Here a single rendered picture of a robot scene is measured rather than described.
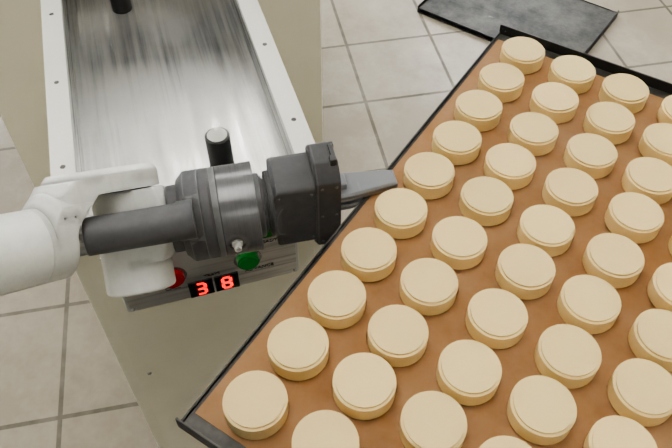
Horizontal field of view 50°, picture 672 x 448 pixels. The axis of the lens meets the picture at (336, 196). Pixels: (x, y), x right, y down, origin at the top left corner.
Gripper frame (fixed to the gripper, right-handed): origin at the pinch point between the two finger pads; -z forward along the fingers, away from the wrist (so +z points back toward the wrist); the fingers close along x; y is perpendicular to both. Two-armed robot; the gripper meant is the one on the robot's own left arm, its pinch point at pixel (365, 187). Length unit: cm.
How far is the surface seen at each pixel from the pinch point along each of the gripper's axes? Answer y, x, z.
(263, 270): 11.7, -27.6, 10.7
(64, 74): 37, -10, 33
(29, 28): 81, -31, 47
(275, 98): 26.4, -10.0, 5.5
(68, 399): 37, -100, 57
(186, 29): 53, -16, 16
